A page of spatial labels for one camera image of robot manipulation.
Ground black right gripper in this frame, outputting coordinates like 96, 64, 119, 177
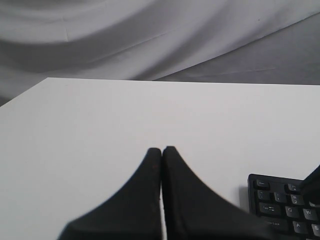
300, 166, 320, 206

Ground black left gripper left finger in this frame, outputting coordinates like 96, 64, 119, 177
59, 148, 162, 240

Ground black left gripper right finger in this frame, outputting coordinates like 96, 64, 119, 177
162, 146, 275, 240

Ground black Acer keyboard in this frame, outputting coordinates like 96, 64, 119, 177
247, 174, 320, 240

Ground grey backdrop cloth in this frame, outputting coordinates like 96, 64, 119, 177
0, 0, 320, 104

